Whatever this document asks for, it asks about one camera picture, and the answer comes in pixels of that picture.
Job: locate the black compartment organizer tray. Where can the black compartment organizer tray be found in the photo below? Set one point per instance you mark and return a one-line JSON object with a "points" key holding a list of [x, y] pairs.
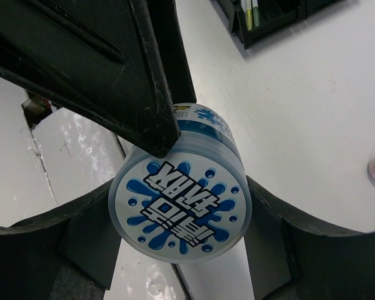
{"points": [[276, 18]]}

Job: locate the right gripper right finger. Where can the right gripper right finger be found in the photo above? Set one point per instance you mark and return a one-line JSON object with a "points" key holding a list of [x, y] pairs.
{"points": [[294, 255]]}

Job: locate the silver foil covered panel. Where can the silver foil covered panel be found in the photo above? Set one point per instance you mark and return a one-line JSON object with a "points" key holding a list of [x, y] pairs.
{"points": [[79, 156]]}

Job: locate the yellow slim pen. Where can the yellow slim pen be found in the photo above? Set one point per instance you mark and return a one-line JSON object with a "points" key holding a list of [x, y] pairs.
{"points": [[247, 8]]}

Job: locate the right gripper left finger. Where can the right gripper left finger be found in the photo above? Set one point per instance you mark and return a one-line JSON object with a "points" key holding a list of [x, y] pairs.
{"points": [[69, 252]]}

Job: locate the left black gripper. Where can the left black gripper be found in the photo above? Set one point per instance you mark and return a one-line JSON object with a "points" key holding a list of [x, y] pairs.
{"points": [[121, 64]]}

